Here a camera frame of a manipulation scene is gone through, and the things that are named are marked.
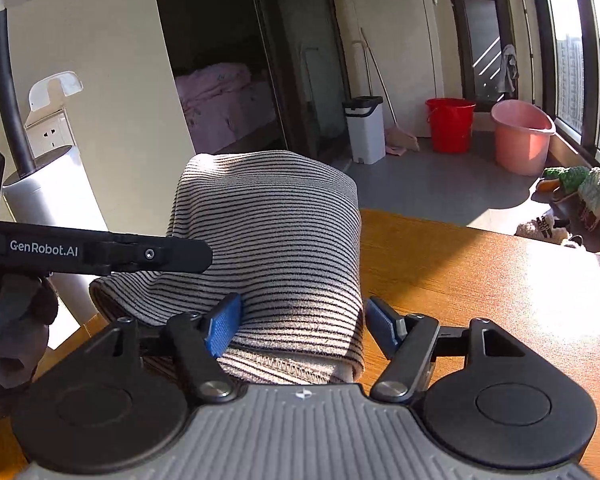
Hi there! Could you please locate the left hand brown glove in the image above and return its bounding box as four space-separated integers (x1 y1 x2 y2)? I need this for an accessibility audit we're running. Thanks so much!
0 273 58 418

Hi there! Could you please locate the beige shoe right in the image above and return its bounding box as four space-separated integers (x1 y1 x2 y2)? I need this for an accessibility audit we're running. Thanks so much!
560 235 585 252

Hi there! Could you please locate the grey hanging rag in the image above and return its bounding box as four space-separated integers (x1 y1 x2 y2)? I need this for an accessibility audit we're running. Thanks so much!
496 44 519 96

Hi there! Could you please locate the striped beige knit garment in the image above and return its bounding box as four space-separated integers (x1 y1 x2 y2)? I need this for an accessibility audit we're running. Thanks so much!
90 151 364 384

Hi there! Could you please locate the broom with pink head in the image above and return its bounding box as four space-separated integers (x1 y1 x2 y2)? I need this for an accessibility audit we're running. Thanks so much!
360 28 420 156

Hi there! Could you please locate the pink bedding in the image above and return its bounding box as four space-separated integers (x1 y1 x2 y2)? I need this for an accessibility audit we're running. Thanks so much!
175 62 277 154

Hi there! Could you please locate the white wall hook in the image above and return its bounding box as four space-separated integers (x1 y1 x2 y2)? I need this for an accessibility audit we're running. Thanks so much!
28 70 83 112

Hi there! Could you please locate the white wall socket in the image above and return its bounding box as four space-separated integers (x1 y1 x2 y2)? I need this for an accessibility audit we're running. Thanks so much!
24 110 76 158

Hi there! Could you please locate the white trash bin black lid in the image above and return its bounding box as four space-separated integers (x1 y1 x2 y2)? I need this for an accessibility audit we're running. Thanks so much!
342 96 386 165

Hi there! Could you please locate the red plastic bucket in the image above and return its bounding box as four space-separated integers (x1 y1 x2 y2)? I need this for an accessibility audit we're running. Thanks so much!
426 98 476 154

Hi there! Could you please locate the pink plastic bucket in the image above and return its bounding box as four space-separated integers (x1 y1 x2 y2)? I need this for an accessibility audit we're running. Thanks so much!
491 100 556 177

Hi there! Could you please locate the dark framed glass door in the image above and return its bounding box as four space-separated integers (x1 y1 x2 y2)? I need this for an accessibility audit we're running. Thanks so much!
451 0 515 112

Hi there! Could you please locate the beige shoe left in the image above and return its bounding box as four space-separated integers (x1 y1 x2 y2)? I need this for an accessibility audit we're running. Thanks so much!
515 211 570 245

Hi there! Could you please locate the white cylindrical lamp base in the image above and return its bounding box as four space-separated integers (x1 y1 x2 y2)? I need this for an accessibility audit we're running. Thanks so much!
3 145 107 325

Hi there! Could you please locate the beige shoe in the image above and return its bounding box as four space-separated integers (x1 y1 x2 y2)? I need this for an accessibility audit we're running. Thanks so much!
560 235 585 252
515 211 570 245

